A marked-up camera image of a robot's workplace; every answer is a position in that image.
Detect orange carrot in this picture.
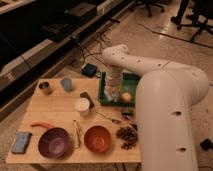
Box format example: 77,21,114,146
31,122,54,129

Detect orange bowl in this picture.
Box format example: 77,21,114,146
84,125,111,154

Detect black object on floor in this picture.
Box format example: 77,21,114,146
200,139,213,151

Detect metal can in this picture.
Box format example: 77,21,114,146
39,82,52,95

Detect black office chair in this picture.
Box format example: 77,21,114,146
170,0,213,42

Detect black power adapter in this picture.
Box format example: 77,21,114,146
81,63,97,77

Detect orange ball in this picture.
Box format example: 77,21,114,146
121,92,132,102

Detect green plastic tray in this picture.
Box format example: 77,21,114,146
98,72,140,107

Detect purple bowl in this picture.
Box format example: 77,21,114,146
38,127,71,159

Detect dark small utensil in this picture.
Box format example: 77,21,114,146
121,111,138,130

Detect black floor cables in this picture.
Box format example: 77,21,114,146
71,33,116,66

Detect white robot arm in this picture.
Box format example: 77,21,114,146
103,44,209,171

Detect black box on shelf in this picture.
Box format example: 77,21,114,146
41,2,97,42

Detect light blue towel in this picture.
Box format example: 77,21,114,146
104,86,120,102

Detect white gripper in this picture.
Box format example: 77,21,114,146
105,68,124,98

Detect blue sponge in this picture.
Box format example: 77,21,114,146
11,132,32,154

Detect light blue cup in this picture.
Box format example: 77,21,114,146
60,78,72,92

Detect brown grape bunch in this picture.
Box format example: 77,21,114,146
116,126,138,150

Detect white cup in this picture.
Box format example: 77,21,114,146
74,98,90,116

